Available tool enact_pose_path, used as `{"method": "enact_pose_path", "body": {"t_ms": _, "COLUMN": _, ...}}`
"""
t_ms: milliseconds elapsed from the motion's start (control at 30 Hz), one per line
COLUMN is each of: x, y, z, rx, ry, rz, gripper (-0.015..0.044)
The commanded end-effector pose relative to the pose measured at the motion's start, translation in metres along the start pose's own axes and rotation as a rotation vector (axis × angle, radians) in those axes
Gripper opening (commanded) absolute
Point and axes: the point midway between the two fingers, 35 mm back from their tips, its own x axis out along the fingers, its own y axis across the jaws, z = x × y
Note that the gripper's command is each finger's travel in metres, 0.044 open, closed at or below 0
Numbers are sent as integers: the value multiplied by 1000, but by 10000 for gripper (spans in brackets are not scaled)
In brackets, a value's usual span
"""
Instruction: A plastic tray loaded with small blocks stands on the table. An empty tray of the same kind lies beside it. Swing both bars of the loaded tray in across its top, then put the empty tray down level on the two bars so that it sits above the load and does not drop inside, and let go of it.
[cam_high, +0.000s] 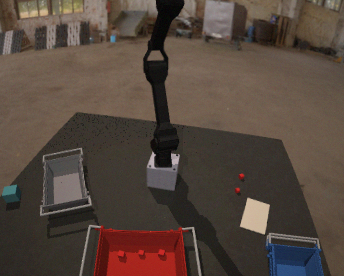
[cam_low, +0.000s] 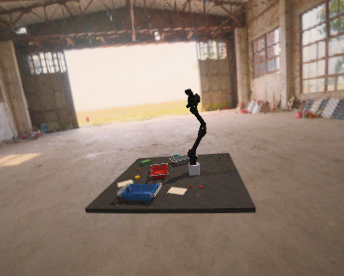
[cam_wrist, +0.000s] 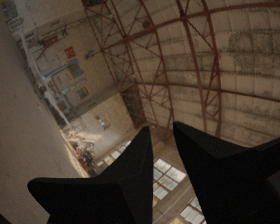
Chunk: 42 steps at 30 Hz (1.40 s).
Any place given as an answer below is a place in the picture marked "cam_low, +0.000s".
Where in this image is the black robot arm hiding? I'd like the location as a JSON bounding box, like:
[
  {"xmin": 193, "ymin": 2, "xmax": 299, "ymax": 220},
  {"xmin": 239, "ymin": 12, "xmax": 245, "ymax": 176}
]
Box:
[{"xmin": 186, "ymin": 93, "xmax": 207, "ymax": 165}]

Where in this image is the red plastic tray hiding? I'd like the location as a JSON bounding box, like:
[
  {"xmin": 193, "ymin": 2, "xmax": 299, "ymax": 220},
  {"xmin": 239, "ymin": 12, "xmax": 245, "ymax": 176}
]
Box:
[{"xmin": 150, "ymin": 164, "xmax": 169, "ymax": 179}]

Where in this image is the beige flat square panel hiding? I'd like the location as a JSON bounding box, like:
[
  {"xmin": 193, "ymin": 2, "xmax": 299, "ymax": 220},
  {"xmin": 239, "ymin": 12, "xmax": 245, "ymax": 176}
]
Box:
[
  {"xmin": 167, "ymin": 187, "xmax": 187, "ymax": 195},
  {"xmin": 117, "ymin": 180, "xmax": 133, "ymax": 188}
]

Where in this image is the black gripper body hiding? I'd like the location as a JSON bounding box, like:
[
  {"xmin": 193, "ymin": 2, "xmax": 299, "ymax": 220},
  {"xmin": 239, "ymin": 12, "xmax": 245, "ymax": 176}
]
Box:
[{"xmin": 185, "ymin": 88, "xmax": 198, "ymax": 106}]

